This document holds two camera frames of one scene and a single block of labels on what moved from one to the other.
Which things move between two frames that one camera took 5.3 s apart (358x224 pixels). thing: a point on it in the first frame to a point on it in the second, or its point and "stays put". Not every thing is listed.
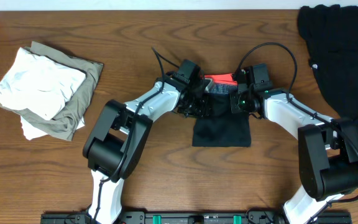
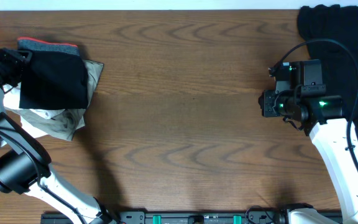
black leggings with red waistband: [223, 127] to [55, 77]
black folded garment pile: [347, 74] stays put
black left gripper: [203, 108] to [7, 58]
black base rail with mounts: [256, 216] stays put
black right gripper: [234, 108] to [267, 96]
